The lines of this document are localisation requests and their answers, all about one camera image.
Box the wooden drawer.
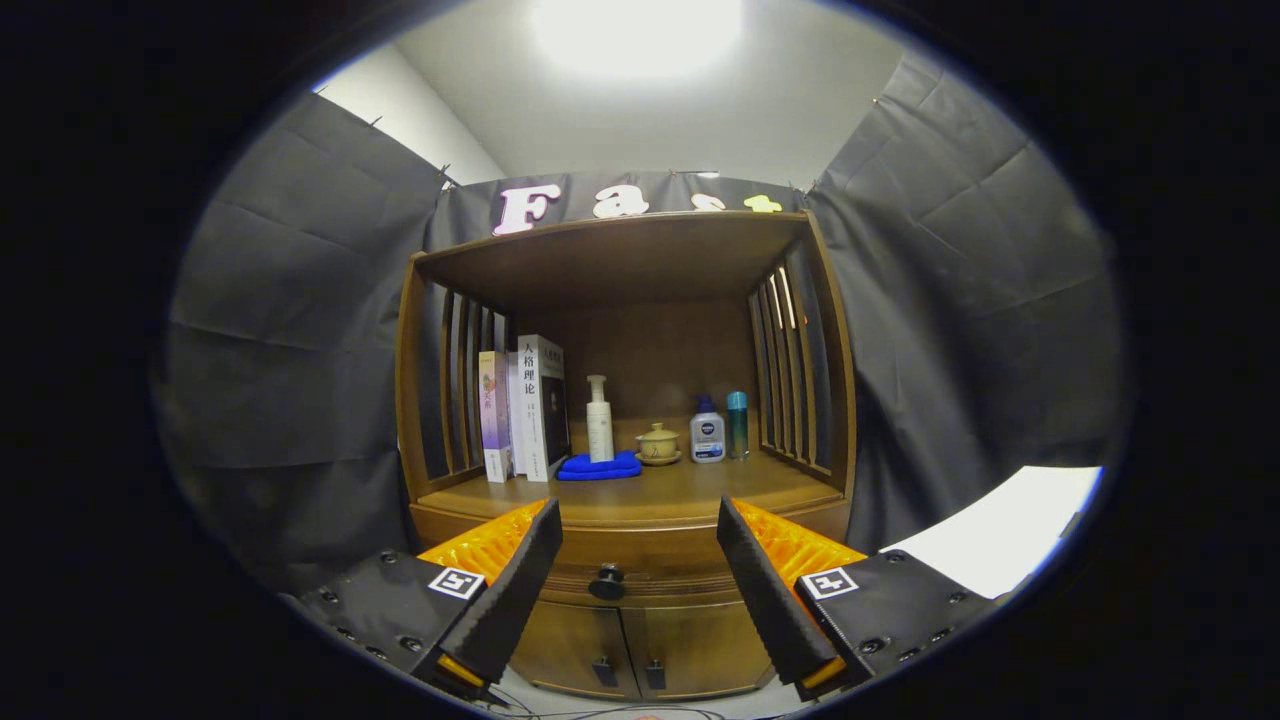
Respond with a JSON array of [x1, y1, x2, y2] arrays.
[[540, 545, 746, 606]]

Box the white bottle with blue cap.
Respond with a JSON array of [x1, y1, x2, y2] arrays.
[[690, 395, 726, 464]]

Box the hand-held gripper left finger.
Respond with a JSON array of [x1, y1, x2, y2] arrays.
[[290, 497, 564, 704]]

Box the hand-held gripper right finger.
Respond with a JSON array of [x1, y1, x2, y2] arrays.
[[716, 497, 1011, 706]]

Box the blue folded towel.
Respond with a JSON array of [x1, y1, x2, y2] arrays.
[[556, 450, 643, 482]]

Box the purple book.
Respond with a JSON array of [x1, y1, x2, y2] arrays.
[[478, 351, 513, 484]]

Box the thick white and black book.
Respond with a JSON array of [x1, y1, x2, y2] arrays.
[[517, 334, 571, 483]]

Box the yellow lidded ceramic teacup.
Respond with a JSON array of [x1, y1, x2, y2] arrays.
[[636, 422, 683, 467]]

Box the wooden countertop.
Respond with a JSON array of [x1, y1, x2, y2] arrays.
[[412, 450, 846, 546]]

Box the white box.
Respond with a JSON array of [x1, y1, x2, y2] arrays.
[[880, 466, 1103, 599]]

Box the wooden cabinet door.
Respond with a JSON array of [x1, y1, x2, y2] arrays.
[[510, 600, 641, 699], [620, 600, 776, 698]]

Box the thin white book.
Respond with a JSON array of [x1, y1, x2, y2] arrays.
[[506, 352, 525, 479]]

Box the wooden cabinet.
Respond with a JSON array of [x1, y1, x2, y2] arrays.
[[395, 210, 859, 701]]

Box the white pump bottle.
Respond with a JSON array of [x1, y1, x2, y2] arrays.
[[587, 375, 615, 464]]

